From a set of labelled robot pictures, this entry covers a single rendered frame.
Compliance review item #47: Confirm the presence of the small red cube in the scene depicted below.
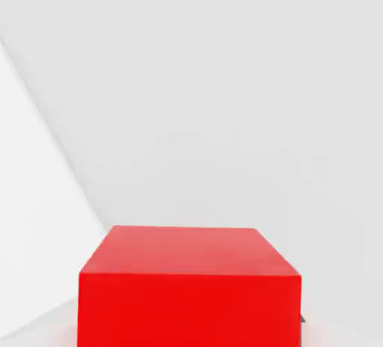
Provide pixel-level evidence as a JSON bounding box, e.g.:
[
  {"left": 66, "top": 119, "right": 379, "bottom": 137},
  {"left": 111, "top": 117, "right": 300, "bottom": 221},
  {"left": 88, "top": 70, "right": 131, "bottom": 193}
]
[{"left": 76, "top": 224, "right": 303, "bottom": 347}]

